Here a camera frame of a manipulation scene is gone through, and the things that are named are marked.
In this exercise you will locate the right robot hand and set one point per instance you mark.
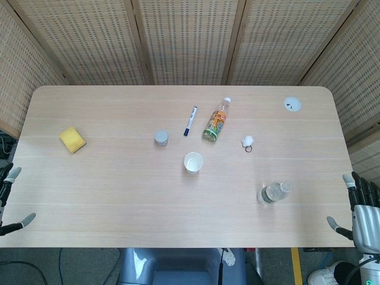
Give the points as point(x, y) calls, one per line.
point(365, 219)

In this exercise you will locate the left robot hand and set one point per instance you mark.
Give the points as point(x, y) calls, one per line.
point(15, 173)

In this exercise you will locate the transparent plastic water bottle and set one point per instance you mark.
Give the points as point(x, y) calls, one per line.
point(274, 193)

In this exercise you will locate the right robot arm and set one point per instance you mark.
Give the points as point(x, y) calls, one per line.
point(371, 270)

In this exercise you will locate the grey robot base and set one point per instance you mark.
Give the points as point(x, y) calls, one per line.
point(178, 267)

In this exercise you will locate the cartoon label juice bottle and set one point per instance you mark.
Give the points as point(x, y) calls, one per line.
point(216, 122)

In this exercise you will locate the small white paper cup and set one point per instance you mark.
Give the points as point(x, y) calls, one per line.
point(193, 162)

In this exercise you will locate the yellow sponge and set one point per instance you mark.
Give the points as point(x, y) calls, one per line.
point(72, 139)

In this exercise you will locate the white sneaker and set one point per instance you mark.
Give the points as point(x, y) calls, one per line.
point(323, 274)

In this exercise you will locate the yellow floor tape strip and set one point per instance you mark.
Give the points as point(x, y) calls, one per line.
point(297, 265)

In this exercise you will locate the woven folding screen panel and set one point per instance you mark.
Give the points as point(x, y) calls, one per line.
point(291, 41)
point(17, 74)
point(190, 41)
point(350, 74)
point(89, 41)

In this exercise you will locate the small jar with grey lid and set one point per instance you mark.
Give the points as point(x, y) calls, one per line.
point(161, 137)

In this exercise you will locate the blue whiteboard marker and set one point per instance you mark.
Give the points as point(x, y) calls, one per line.
point(190, 121)

